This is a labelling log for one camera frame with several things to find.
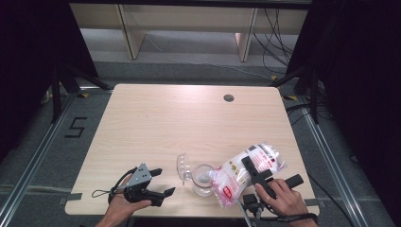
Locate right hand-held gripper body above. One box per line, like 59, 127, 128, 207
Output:
242, 174, 305, 220

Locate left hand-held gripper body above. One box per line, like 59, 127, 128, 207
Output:
122, 163, 158, 206

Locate red and white sugar bag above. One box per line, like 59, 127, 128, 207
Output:
209, 143, 287, 210

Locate clear glass jar with lid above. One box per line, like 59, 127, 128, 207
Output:
175, 152, 218, 199

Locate person's right hand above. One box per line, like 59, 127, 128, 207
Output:
254, 178, 308, 218

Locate person's left hand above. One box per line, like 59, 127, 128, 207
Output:
106, 174, 153, 223

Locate black metal stand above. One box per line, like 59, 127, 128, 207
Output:
51, 61, 113, 124
270, 65, 320, 125

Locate black curtain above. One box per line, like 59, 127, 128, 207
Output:
0, 0, 99, 162
285, 0, 401, 220

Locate pale wooden desk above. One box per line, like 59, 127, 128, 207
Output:
69, 3, 308, 62

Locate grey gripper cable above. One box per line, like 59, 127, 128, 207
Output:
236, 200, 253, 227

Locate black gripper strap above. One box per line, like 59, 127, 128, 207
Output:
276, 212, 319, 224
91, 166, 138, 205

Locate short black floor cables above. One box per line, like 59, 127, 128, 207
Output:
285, 103, 320, 127

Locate aluminium floor rail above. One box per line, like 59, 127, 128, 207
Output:
0, 91, 78, 219
297, 97, 364, 227

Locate long black floor cable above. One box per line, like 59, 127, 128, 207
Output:
307, 174, 356, 227

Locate tangle of black cables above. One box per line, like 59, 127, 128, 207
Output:
252, 8, 298, 76

